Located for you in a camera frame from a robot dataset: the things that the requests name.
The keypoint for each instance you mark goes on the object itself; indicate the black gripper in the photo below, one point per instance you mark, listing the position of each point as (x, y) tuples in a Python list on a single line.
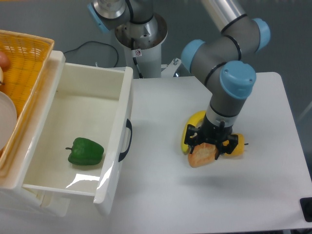
[(217, 132)]

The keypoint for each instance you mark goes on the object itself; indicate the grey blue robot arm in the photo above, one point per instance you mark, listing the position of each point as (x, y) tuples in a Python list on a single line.
[(218, 66)]

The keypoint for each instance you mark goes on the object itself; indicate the white drawer cabinet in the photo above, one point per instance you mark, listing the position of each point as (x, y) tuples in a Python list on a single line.
[(13, 195)]

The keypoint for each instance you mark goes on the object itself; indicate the toy bread croissant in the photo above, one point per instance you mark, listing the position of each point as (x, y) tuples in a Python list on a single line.
[(202, 155)]

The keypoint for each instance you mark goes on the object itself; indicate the yellow banana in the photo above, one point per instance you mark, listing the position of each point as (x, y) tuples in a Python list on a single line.
[(194, 120)]

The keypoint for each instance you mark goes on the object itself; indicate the yellow bell pepper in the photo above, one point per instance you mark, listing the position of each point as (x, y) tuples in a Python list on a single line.
[(240, 147)]

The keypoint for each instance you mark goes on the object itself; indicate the black corner device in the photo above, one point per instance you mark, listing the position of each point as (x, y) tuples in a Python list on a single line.
[(306, 206)]

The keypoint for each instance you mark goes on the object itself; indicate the green bell pepper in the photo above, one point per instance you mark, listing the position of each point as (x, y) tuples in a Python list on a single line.
[(85, 152)]

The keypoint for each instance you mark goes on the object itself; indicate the yellow woven basket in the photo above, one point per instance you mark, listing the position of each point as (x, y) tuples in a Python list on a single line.
[(28, 55)]

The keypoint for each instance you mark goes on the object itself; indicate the white plate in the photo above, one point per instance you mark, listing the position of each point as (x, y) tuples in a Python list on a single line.
[(8, 119)]

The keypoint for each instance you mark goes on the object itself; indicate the pale onion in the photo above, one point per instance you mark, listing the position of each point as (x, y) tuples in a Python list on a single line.
[(1, 76)]

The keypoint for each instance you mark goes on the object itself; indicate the red apple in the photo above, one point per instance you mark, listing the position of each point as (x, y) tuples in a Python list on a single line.
[(4, 61)]

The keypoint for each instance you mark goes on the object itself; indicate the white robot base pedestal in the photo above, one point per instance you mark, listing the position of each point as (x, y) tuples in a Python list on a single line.
[(142, 45)]

